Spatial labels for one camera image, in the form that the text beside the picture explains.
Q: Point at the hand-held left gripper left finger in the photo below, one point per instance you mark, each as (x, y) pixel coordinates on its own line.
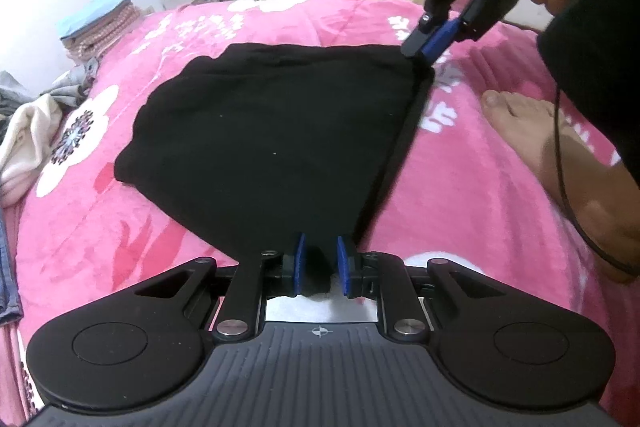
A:
(299, 264)

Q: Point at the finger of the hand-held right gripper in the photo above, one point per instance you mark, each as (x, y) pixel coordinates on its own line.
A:
(417, 39)
(441, 42)

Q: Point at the black t-shirt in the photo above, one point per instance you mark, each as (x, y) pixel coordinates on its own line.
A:
(275, 132)

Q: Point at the pink floral blanket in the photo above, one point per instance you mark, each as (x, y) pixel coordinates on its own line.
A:
(450, 207)

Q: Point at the pink striped folded blanket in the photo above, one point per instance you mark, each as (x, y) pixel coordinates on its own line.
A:
(100, 32)

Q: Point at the blue jeans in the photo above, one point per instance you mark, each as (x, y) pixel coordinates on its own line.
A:
(7, 267)

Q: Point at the grey garment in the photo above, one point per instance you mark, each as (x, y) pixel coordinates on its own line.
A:
(65, 79)

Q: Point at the person's black clothing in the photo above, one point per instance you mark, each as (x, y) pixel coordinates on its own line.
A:
(605, 57)

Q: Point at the cream white sweater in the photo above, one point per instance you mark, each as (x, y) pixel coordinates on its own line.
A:
(27, 142)

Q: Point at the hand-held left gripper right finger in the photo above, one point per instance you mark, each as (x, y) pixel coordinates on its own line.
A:
(344, 264)

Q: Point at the blue folded cloth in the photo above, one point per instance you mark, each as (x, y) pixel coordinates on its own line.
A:
(92, 12)

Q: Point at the person's bare foot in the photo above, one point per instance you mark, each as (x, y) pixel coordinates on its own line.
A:
(540, 142)

